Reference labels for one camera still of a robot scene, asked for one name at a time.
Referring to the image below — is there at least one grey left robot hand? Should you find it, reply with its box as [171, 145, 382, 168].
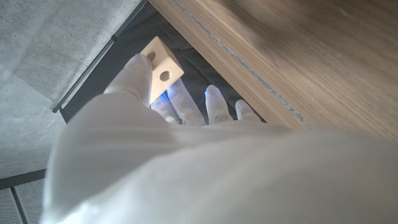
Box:
[40, 53, 398, 224]

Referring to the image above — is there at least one wooden block with holes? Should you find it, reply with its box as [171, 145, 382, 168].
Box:
[139, 35, 185, 105]

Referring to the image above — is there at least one black backdrop stand pole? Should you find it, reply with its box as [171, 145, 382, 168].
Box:
[52, 0, 149, 114]

